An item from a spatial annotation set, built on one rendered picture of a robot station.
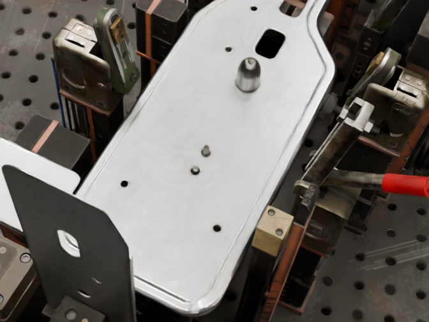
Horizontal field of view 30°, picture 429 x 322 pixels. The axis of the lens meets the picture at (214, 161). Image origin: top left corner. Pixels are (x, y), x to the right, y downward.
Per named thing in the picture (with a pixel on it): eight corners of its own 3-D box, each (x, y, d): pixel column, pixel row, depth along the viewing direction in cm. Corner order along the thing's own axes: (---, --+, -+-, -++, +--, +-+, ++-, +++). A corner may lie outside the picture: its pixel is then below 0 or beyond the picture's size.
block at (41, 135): (57, 194, 132) (35, 99, 108) (116, 223, 130) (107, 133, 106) (25, 241, 128) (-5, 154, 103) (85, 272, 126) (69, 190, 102)
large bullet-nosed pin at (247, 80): (240, 76, 112) (245, 47, 106) (261, 85, 111) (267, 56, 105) (230, 92, 110) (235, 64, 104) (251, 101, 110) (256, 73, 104)
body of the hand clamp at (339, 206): (276, 266, 129) (314, 157, 98) (315, 284, 127) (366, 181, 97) (261, 297, 126) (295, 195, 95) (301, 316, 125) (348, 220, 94)
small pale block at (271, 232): (239, 307, 125) (267, 203, 93) (259, 317, 124) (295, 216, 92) (229, 327, 123) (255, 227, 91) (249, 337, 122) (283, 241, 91)
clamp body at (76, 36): (86, 131, 139) (67, -3, 109) (146, 160, 137) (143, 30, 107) (58, 172, 135) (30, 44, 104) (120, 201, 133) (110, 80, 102)
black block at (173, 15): (143, 86, 144) (140, -27, 119) (196, 110, 142) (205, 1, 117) (120, 119, 141) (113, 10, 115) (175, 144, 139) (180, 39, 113)
